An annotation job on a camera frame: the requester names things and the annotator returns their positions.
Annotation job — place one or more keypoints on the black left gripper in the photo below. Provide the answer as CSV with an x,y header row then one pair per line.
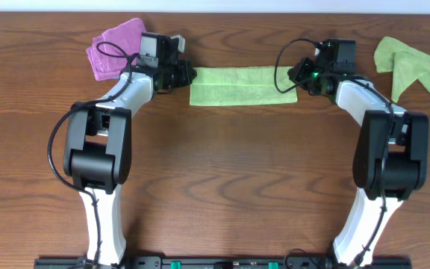
x,y
183,75

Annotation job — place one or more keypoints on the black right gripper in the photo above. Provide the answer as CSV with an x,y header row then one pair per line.
x,y
302,72

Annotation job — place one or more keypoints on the light green cloth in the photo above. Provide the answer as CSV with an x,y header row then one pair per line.
x,y
231,86

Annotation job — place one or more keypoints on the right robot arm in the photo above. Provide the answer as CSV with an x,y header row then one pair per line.
x,y
390,159

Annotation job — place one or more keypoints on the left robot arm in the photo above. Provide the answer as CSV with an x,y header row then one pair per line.
x,y
97,153

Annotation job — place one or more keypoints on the folded purple cloth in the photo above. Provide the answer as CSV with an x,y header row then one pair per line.
x,y
106,60

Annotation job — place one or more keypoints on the crumpled green cloth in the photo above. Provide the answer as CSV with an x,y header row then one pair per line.
x,y
406,63

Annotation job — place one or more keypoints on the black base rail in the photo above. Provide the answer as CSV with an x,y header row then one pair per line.
x,y
297,261

